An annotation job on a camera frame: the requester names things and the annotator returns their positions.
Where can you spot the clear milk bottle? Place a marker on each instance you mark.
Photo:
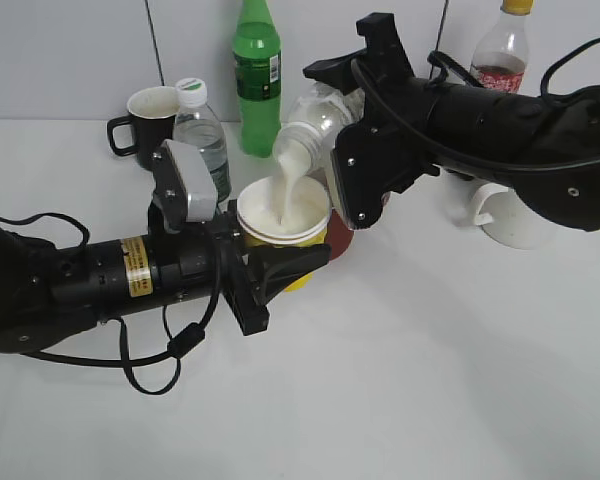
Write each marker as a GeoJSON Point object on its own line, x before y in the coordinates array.
{"type": "Point", "coordinates": [314, 121]}

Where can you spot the green soda bottle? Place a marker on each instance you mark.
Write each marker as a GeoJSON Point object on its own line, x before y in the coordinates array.
{"type": "Point", "coordinates": [256, 48]}

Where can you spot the clear water bottle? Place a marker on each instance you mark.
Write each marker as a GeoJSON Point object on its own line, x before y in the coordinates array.
{"type": "Point", "coordinates": [196, 124]}

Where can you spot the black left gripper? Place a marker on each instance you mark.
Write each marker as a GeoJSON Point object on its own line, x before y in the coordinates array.
{"type": "Point", "coordinates": [273, 268]}

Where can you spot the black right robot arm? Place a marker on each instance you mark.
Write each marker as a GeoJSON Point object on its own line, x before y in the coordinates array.
{"type": "Point", "coordinates": [546, 148]}

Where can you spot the yellow paper cup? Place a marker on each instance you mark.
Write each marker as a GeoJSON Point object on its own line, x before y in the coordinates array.
{"type": "Point", "coordinates": [270, 217]}

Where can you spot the white ceramic mug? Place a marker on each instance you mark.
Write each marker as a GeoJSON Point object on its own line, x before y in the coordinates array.
{"type": "Point", "coordinates": [497, 211]}

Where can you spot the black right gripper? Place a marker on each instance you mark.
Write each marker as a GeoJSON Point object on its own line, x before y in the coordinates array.
{"type": "Point", "coordinates": [381, 153]}

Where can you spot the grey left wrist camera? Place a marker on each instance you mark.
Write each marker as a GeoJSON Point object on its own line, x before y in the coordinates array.
{"type": "Point", "coordinates": [184, 189]}

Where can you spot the black mug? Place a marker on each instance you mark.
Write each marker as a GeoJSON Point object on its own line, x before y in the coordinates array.
{"type": "Point", "coordinates": [150, 115]}

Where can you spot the red ceramic mug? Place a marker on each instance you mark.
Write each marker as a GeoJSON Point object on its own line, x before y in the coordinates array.
{"type": "Point", "coordinates": [338, 236]}

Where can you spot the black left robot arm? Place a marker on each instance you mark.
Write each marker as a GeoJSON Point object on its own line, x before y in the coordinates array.
{"type": "Point", "coordinates": [48, 294]}

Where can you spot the cola bottle yellow cap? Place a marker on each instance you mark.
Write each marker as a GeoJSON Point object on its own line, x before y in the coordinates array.
{"type": "Point", "coordinates": [501, 57]}

